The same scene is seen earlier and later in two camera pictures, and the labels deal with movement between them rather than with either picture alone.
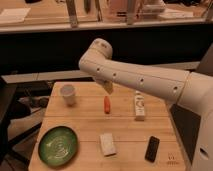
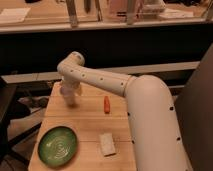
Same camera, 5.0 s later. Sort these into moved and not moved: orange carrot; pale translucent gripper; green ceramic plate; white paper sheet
Moved: pale translucent gripper
Not moved: green ceramic plate; orange carrot; white paper sheet
